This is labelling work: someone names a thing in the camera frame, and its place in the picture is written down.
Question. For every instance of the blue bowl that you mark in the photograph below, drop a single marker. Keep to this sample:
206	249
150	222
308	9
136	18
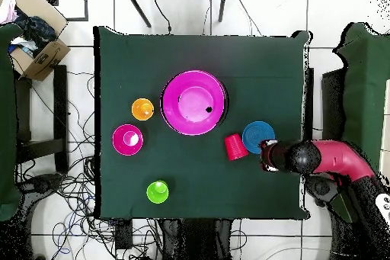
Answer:
256	133

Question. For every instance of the red cup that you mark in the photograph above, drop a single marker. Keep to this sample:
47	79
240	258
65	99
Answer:
235	147

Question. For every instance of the large pink bowl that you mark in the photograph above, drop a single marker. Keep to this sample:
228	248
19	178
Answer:
189	89

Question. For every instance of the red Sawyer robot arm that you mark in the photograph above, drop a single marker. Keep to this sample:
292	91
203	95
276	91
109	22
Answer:
338	156

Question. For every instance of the dark grey chair base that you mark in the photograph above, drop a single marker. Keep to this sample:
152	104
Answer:
318	188
42	182

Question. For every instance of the light green cup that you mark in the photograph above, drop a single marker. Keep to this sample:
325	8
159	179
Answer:
157	192

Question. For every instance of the green cloth covered table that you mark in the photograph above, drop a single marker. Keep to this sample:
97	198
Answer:
7	119
365	89

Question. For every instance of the orange cup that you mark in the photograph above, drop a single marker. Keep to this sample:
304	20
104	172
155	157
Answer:
142	109

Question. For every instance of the dark green tablecloth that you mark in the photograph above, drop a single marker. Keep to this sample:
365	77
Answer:
182	49

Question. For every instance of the small magenta bowl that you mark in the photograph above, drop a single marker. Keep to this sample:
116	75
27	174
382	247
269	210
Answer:
127	139

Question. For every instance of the black power box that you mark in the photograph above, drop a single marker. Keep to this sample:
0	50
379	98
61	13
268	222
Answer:
123	234

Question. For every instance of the cardboard box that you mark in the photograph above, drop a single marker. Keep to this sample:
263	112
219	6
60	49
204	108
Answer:
45	58

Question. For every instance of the dark blue clothing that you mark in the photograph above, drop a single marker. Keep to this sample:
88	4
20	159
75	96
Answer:
36	31

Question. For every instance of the pink cloth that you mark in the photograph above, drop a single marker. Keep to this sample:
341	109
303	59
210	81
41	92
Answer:
7	10

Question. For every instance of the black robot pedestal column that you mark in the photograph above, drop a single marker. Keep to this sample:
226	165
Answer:
198	241

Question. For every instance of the black stool frame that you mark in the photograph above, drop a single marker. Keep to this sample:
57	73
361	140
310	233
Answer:
61	104

